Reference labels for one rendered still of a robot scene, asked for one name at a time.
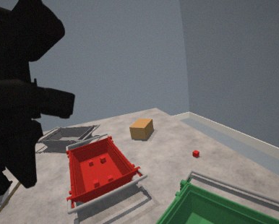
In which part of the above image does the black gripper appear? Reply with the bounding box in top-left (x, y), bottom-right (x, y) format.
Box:
top-left (0, 66), bottom-right (43, 189)

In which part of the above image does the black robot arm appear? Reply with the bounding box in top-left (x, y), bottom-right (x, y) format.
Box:
top-left (0, 0), bottom-right (75, 196)

